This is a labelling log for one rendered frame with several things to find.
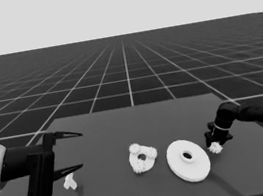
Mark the large thick white disc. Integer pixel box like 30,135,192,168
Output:
163,134,215,188

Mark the white round carrier with pins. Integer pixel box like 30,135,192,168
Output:
125,140,161,176

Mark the small white toothed gear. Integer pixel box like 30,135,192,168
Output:
127,141,142,156
145,145,159,160
207,140,225,157
131,161,147,176

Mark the small white T-shaped piece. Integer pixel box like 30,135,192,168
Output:
61,172,79,192

